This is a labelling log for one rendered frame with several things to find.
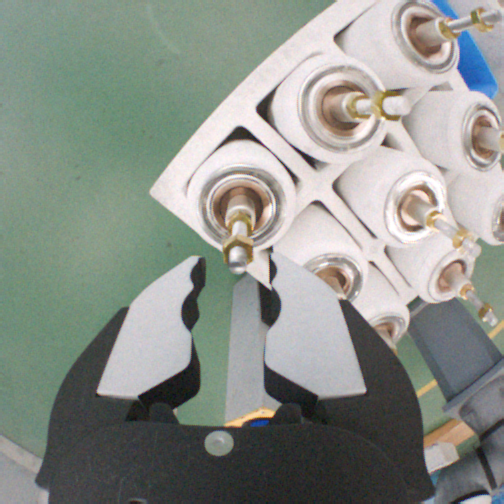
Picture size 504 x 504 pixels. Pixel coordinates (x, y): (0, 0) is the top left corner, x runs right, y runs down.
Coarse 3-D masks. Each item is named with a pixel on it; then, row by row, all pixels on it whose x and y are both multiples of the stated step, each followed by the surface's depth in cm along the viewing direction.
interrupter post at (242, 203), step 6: (234, 198) 21; (240, 198) 20; (246, 198) 21; (228, 204) 21; (234, 204) 19; (240, 204) 19; (246, 204) 19; (252, 204) 21; (228, 210) 19; (234, 210) 19; (240, 210) 19; (246, 210) 19; (252, 210) 19; (228, 216) 19; (252, 216) 19; (252, 222) 19
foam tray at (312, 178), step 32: (352, 0) 17; (320, 32) 20; (288, 64) 21; (256, 96) 23; (416, 96) 22; (224, 128) 25; (256, 128) 25; (192, 160) 26; (288, 160) 26; (320, 160) 30; (160, 192) 28; (320, 192) 28; (192, 224) 30; (352, 224) 30; (256, 256) 32; (384, 256) 32
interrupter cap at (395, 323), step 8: (392, 312) 28; (368, 320) 28; (376, 320) 28; (384, 320) 28; (392, 320) 28; (400, 320) 28; (376, 328) 29; (392, 328) 29; (400, 328) 29; (392, 336) 30; (400, 336) 29
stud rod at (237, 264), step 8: (240, 224) 17; (232, 232) 17; (240, 232) 16; (240, 248) 14; (232, 256) 14; (240, 256) 14; (232, 264) 13; (240, 264) 13; (232, 272) 14; (240, 272) 14
